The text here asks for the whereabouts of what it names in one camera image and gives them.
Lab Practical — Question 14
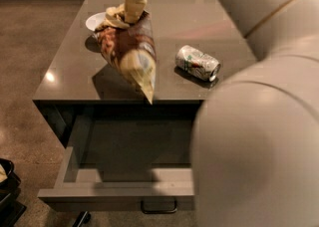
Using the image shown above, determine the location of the brown chip bag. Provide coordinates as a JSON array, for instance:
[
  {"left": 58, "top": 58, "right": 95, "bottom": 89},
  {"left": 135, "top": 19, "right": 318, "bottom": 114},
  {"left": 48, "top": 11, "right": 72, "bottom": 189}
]
[{"left": 94, "top": 4, "right": 157, "bottom": 104}]

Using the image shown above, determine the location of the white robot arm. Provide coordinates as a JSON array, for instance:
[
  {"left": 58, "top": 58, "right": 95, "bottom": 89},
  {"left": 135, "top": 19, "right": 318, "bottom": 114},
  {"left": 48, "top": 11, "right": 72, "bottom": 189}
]
[{"left": 191, "top": 0, "right": 319, "bottom": 227}]

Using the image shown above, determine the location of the black drawer handle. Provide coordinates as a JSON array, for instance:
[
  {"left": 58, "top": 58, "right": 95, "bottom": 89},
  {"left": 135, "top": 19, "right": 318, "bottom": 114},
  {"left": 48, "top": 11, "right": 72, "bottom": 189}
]
[{"left": 141, "top": 199, "right": 177, "bottom": 214}]

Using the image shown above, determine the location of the white ceramic bowl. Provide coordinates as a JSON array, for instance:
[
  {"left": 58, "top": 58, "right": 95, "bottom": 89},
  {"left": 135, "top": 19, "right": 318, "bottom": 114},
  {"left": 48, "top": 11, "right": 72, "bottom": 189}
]
[{"left": 85, "top": 12, "right": 105, "bottom": 31}]

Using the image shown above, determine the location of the crushed silver soda can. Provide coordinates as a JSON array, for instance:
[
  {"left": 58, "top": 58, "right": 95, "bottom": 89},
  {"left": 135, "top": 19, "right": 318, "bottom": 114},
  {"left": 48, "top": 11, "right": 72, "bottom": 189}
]
[{"left": 175, "top": 45, "right": 221, "bottom": 82}]

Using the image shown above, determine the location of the open grey top drawer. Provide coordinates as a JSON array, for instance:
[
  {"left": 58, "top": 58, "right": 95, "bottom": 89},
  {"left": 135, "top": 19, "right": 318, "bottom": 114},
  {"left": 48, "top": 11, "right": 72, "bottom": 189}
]
[{"left": 38, "top": 116, "right": 194, "bottom": 211}]

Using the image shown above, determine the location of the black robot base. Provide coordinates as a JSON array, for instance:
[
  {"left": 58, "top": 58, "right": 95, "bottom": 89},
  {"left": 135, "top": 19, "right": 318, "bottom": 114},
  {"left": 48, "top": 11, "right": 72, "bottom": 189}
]
[{"left": 0, "top": 158, "right": 26, "bottom": 227}]

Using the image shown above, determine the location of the grey kitchen counter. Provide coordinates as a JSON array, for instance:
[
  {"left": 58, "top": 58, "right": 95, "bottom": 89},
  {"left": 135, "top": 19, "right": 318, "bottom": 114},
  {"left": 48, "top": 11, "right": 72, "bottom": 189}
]
[{"left": 33, "top": 0, "right": 256, "bottom": 106}]

